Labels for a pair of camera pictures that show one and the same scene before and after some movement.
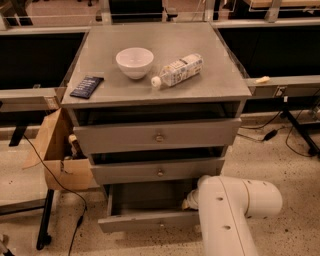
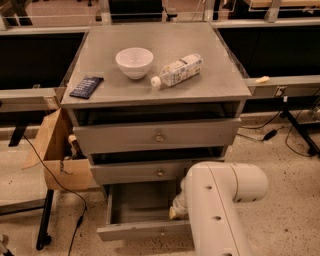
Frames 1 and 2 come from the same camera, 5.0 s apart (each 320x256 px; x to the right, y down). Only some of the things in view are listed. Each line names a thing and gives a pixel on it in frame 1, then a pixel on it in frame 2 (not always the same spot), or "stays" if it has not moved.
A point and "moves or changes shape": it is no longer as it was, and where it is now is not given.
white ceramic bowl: (135, 61) stays
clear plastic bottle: (180, 70) stays
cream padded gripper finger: (185, 204) to (172, 212)
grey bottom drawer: (148, 206) moves or changes shape
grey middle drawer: (156, 171) stays
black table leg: (44, 237) stays
